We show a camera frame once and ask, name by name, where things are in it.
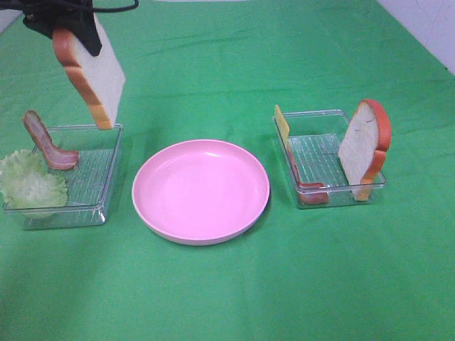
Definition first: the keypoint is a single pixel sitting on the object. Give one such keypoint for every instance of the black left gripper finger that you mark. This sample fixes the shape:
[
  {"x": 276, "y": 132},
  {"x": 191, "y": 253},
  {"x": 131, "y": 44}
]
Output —
[
  {"x": 82, "y": 25},
  {"x": 40, "y": 22}
]

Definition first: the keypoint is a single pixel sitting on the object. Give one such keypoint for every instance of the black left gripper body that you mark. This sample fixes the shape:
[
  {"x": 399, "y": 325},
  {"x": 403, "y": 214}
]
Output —
[{"x": 45, "y": 6}]

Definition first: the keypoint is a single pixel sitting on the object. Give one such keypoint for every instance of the bread slice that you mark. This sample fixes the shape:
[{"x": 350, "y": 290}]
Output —
[
  {"x": 363, "y": 149},
  {"x": 98, "y": 79}
]

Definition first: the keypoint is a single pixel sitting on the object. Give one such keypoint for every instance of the bacon strip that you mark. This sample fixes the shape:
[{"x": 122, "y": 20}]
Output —
[
  {"x": 312, "y": 194},
  {"x": 55, "y": 157}
]

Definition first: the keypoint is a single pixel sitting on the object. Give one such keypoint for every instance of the green lettuce leaf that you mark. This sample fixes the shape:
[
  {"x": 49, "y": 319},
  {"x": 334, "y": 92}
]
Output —
[{"x": 27, "y": 184}]

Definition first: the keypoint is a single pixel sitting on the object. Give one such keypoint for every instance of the left clear plastic tray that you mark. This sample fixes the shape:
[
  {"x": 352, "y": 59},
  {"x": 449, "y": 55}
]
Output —
[{"x": 90, "y": 183}]

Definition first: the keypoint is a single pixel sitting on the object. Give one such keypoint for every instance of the clear plastic tray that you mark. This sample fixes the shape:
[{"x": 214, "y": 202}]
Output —
[
  {"x": 90, "y": 183},
  {"x": 315, "y": 137}
]

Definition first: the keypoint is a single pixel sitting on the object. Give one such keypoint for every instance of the green table cloth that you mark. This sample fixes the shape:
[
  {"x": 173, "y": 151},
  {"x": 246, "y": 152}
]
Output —
[{"x": 383, "y": 271}]

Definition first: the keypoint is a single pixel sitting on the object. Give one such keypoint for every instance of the pink round plate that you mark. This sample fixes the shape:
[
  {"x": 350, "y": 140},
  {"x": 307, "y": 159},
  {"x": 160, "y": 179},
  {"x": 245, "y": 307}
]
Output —
[{"x": 201, "y": 192}]

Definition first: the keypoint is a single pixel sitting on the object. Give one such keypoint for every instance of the yellow cheese slice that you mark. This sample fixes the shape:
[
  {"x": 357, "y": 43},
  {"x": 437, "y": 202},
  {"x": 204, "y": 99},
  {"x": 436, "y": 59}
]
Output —
[{"x": 282, "y": 125}]

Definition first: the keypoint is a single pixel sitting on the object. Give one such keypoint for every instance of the right clear plastic tray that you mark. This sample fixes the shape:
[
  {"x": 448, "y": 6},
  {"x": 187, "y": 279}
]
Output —
[{"x": 315, "y": 137}]

